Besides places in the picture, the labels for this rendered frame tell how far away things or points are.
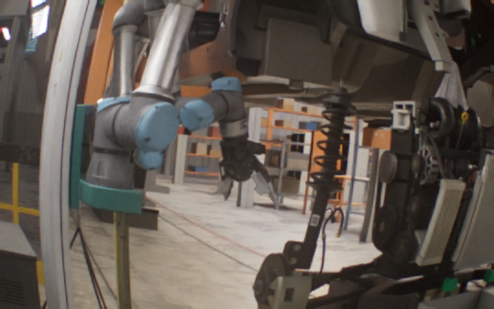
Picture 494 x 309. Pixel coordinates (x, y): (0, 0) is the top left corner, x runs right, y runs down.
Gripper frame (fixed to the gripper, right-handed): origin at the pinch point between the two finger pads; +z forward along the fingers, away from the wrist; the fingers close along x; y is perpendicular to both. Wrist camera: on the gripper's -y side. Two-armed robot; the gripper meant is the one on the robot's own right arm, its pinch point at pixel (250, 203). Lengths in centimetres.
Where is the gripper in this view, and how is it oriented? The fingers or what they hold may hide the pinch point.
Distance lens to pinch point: 209.9
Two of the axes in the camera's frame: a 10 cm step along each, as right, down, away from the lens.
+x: 8.5, 0.3, -5.2
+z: 1.7, 9.3, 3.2
